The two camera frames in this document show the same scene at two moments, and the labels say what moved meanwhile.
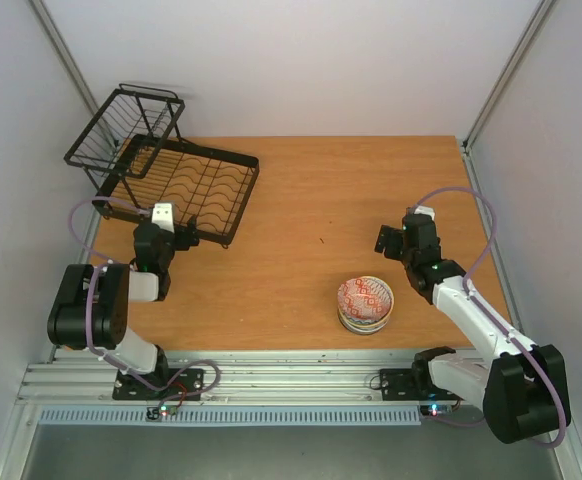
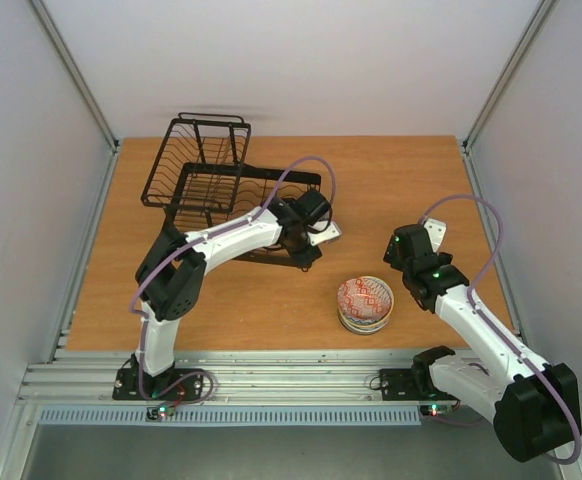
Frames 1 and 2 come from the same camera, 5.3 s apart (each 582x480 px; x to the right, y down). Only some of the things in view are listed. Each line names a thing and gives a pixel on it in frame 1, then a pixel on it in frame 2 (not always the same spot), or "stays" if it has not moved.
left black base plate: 181,384 stays
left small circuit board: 154,413 stays
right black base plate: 397,384 stays
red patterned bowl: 365,301 stays
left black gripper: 186,243 to 303,261
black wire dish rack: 124,138 to 200,178
